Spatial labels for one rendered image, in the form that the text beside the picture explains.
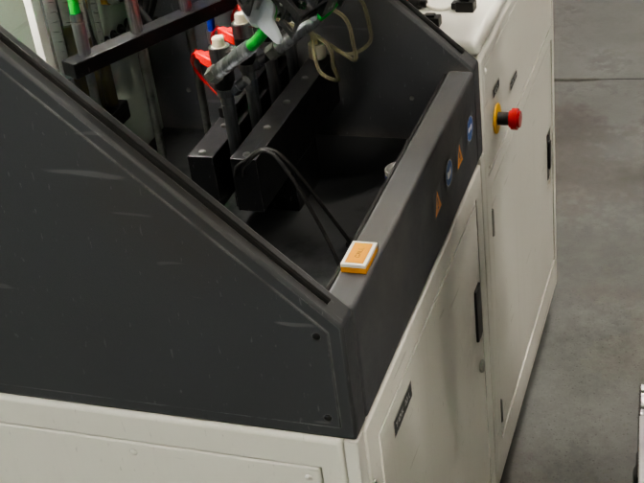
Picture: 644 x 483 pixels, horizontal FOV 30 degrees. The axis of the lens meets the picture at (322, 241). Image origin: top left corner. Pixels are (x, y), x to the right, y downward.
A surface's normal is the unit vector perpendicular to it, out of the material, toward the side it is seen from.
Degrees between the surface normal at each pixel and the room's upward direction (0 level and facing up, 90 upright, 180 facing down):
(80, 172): 90
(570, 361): 0
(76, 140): 90
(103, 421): 90
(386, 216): 0
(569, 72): 0
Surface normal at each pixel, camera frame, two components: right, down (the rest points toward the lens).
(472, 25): -0.11, -0.84
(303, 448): -0.31, 0.53
